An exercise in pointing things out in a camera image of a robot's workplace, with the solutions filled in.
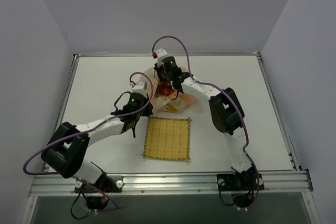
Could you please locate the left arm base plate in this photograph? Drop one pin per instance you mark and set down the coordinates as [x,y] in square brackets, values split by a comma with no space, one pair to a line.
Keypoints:
[104,183]

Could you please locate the translucent orange plastic bag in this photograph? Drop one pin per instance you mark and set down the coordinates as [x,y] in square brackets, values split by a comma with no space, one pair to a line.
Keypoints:
[177,102]

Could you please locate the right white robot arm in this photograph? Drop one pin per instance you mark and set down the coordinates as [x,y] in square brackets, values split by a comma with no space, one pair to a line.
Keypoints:
[226,112]

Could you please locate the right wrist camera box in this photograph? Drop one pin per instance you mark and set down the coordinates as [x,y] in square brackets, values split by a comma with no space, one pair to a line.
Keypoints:
[159,55]

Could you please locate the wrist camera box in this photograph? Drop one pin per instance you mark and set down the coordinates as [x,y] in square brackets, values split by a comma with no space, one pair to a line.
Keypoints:
[159,55]
[140,87]

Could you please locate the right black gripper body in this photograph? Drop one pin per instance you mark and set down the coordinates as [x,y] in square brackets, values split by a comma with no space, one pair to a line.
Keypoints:
[163,76]

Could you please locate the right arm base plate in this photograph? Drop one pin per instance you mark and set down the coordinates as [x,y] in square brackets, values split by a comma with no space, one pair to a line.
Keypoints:
[236,182]

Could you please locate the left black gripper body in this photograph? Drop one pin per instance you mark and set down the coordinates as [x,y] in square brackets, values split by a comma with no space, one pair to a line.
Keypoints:
[144,109]

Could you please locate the red fake fruit bunch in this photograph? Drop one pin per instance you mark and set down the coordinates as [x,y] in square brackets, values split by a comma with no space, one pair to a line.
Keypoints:
[164,89]

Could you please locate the front aluminium rail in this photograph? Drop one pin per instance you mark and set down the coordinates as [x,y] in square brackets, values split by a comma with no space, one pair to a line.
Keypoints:
[175,184]

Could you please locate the woven bamboo mat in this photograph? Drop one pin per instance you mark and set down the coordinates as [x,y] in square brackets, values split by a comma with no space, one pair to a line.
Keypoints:
[167,139]

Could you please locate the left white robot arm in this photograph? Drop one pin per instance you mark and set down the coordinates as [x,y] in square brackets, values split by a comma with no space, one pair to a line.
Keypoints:
[70,142]

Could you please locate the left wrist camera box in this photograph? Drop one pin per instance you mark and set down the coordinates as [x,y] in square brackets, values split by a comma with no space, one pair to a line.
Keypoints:
[140,87]

